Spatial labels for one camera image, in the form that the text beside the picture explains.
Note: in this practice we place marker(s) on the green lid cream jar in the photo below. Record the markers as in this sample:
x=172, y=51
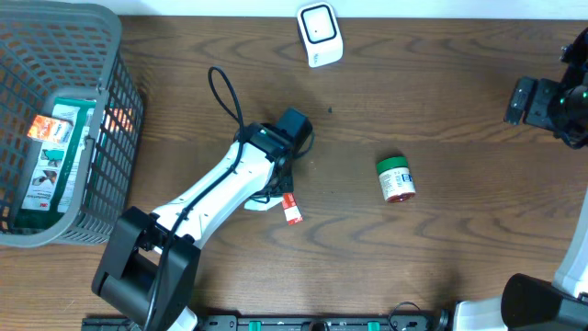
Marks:
x=395, y=179

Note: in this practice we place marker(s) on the white cube barcode scanner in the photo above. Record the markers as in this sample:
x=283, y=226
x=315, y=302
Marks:
x=320, y=34

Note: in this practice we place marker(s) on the black mounting rail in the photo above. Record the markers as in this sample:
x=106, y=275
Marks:
x=400, y=322

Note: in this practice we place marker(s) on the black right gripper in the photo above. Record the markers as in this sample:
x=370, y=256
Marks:
x=538, y=108

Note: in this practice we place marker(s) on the green white 3M package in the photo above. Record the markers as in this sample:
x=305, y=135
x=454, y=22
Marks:
x=51, y=187

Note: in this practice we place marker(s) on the grey plastic mesh basket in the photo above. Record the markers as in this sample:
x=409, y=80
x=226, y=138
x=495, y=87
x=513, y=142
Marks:
x=56, y=49

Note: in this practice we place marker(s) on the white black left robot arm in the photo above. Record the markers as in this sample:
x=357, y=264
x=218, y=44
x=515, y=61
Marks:
x=151, y=259

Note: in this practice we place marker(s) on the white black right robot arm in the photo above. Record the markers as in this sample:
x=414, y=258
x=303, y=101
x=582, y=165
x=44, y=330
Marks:
x=529, y=303

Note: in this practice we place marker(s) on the white teal wipes packet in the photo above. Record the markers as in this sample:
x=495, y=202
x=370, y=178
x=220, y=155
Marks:
x=286, y=201

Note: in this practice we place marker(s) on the orange small box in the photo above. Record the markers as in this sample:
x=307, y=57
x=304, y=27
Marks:
x=50, y=130

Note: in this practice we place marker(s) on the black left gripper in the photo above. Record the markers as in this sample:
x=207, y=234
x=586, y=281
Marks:
x=288, y=182

